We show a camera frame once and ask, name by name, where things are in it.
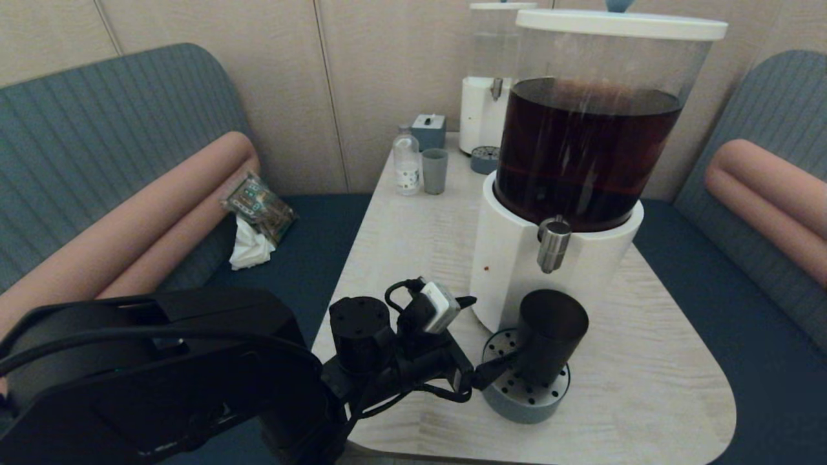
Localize black plastic cup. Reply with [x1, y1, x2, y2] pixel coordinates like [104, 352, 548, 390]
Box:
[515, 289, 590, 388]

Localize metal dispenser tap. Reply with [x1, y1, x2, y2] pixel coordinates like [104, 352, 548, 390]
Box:
[538, 216, 573, 274]

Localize small grey-blue cup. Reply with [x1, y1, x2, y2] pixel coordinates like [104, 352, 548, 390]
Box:
[421, 149, 450, 196]

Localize round grey drip tray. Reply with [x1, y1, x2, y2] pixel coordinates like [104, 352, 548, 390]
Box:
[480, 328, 572, 425]

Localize small blue drip tray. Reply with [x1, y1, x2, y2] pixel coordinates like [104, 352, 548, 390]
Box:
[470, 146, 502, 175]

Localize clear plastic bottle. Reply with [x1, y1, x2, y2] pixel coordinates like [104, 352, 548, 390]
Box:
[393, 125, 423, 197]

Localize blue tissue box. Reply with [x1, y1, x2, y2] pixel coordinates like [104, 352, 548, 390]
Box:
[412, 114, 447, 152]

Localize large dark tea dispenser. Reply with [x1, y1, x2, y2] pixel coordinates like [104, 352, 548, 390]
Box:
[470, 9, 729, 336]

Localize crumpled white tissue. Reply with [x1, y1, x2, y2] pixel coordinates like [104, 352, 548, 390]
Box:
[229, 215, 276, 271]

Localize clear printed snack packet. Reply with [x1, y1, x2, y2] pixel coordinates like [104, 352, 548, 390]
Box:
[220, 171, 297, 247]

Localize pink bolster cushion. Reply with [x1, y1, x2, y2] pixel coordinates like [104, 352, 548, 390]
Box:
[0, 131, 261, 340]
[704, 139, 827, 289]

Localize large white dispenser lid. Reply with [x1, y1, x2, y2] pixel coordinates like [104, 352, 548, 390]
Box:
[516, 0, 729, 42]

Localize blue upholstered bench with packet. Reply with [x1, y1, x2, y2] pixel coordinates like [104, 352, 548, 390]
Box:
[0, 43, 375, 465]

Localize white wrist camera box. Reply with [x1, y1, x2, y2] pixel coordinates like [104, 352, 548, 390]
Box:
[417, 280, 462, 335]

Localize black camera cable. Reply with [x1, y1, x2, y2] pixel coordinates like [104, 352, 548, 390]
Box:
[384, 278, 427, 315]

